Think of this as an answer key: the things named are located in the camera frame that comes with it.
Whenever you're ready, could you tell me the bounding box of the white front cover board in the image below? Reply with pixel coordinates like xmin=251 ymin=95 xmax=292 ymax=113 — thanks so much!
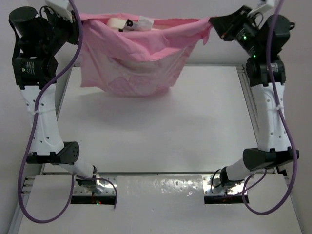
xmin=18 ymin=175 xmax=302 ymax=234

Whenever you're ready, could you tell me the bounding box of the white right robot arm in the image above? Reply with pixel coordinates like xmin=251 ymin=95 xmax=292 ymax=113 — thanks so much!
xmin=209 ymin=5 xmax=295 ymax=188

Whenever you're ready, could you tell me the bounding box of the cream pillow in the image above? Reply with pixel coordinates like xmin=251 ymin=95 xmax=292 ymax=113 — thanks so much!
xmin=107 ymin=16 xmax=176 ymax=32

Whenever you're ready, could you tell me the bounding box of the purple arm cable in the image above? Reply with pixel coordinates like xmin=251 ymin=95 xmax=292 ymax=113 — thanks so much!
xmin=242 ymin=0 xmax=299 ymax=215
xmin=17 ymin=0 xmax=119 ymax=224

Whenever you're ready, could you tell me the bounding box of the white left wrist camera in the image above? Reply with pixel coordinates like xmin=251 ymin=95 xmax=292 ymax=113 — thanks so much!
xmin=45 ymin=0 xmax=73 ymax=23

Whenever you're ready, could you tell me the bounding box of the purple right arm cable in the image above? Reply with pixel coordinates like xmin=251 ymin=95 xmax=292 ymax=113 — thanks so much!
xmin=242 ymin=0 xmax=299 ymax=215

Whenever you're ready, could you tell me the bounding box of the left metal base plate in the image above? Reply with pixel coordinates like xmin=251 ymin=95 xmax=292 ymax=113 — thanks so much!
xmin=73 ymin=174 xmax=117 ymax=196

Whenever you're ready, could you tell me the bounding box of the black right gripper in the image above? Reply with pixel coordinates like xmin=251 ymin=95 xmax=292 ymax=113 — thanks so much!
xmin=210 ymin=5 xmax=262 ymax=57

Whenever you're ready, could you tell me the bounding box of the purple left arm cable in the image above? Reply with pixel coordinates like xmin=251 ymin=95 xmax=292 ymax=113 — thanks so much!
xmin=17 ymin=0 xmax=119 ymax=224

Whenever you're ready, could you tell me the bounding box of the metal base plate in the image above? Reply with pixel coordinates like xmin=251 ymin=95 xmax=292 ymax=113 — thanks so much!
xmin=73 ymin=174 xmax=117 ymax=196
xmin=202 ymin=174 xmax=245 ymax=196

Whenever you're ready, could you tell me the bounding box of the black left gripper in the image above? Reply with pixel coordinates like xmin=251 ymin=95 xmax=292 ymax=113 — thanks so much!
xmin=39 ymin=6 xmax=81 ymax=56

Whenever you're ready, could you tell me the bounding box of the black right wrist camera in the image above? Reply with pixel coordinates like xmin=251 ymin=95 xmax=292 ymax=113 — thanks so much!
xmin=248 ymin=0 xmax=276 ymax=15

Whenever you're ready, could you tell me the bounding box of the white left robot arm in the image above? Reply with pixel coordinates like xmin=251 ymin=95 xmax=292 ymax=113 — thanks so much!
xmin=9 ymin=0 xmax=95 ymax=178

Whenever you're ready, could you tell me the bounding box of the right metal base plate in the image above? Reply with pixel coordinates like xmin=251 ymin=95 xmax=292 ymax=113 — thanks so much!
xmin=202 ymin=174 xmax=245 ymax=196

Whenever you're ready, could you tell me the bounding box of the pink pillowcase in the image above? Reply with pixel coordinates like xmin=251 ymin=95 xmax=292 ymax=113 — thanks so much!
xmin=80 ymin=13 xmax=212 ymax=97

